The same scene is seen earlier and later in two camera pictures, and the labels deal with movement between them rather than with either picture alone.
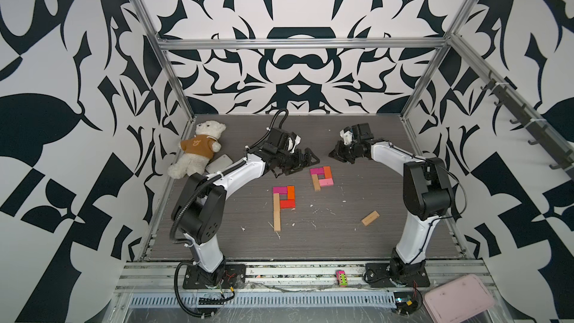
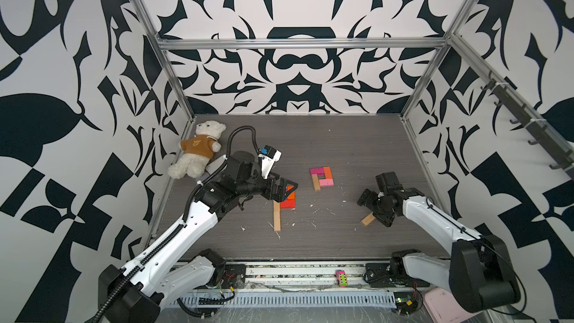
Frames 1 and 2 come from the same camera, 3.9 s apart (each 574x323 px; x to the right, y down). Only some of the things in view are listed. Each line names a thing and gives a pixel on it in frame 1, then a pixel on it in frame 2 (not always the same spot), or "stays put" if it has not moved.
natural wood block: (276, 218) stays put
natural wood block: (371, 217) stays put
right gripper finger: (334, 155) -> (363, 197)
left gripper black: (298, 164) -> (279, 194)
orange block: (327, 173) stays put
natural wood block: (315, 180) stays put
